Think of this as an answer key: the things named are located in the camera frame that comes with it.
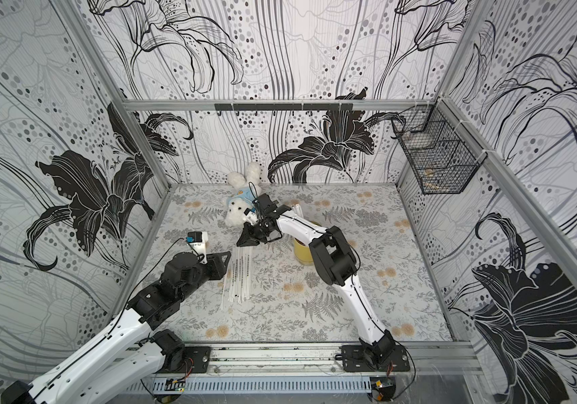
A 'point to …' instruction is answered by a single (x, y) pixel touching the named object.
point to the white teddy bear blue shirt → (246, 189)
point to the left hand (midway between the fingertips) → (230, 259)
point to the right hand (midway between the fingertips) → (242, 241)
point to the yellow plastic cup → (303, 252)
